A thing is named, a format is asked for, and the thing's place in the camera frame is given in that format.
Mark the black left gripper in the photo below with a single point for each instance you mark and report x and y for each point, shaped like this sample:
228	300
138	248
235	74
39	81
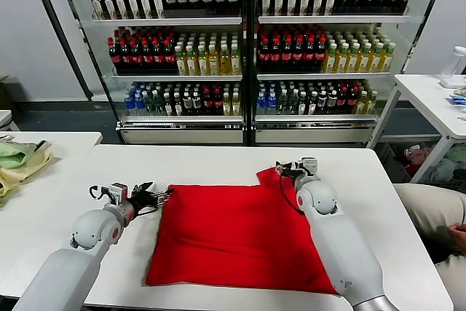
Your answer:
142	203

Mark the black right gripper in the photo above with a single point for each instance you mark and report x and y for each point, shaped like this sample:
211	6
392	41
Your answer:
295	172

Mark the red shirt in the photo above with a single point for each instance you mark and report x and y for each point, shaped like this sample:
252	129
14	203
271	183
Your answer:
233	231

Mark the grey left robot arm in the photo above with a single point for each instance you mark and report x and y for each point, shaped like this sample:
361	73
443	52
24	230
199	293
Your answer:
65	274

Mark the person's hand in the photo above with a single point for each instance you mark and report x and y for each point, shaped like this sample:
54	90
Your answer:
459	236

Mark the white shelf with bottles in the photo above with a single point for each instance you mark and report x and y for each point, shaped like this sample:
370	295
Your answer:
313	136

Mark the glass door beverage cooler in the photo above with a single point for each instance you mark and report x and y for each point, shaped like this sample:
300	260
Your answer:
182	136

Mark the small clear green bottle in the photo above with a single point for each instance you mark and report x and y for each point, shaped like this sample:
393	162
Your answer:
157	105
292	103
282	103
149	105

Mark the small blue water bottle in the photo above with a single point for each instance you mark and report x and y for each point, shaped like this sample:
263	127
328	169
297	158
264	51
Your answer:
139	103
260	103
271	103
128	103

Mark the small yellow juice bottle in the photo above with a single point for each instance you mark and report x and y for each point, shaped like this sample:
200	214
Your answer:
236	105
370	103
226	105
361	103

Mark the small red cap cola bottle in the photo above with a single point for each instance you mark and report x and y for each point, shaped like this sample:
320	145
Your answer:
217	103
351	100
341	100
207	103

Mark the grey mesh basket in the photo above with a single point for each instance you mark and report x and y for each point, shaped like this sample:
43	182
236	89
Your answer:
387	158

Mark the pale yellow garment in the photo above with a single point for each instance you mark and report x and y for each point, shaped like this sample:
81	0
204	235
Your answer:
32	169

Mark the red cloth pile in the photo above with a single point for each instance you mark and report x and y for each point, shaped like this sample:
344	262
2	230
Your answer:
411	169

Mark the green garment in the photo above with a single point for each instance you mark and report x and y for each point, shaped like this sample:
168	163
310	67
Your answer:
14	156

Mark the beige trousered leg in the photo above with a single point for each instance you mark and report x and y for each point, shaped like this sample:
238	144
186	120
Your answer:
426	209
453	285

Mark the white side table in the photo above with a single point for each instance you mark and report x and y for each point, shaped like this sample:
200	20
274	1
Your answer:
418	94

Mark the green cloth pile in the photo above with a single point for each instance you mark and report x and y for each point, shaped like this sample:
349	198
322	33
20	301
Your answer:
457	154

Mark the blue packet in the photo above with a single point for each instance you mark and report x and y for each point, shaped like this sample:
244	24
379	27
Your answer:
457	98

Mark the yellow snack packet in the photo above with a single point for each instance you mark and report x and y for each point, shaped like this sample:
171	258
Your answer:
460	90

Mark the clear plastic jug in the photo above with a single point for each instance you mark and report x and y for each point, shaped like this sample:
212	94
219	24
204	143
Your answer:
451	65

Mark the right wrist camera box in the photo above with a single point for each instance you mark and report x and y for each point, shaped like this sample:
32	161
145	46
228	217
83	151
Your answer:
308	166

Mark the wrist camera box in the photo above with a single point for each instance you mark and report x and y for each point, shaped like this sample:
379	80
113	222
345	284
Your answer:
117	193
308	166

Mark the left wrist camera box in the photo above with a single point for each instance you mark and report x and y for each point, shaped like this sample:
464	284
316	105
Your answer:
117	193

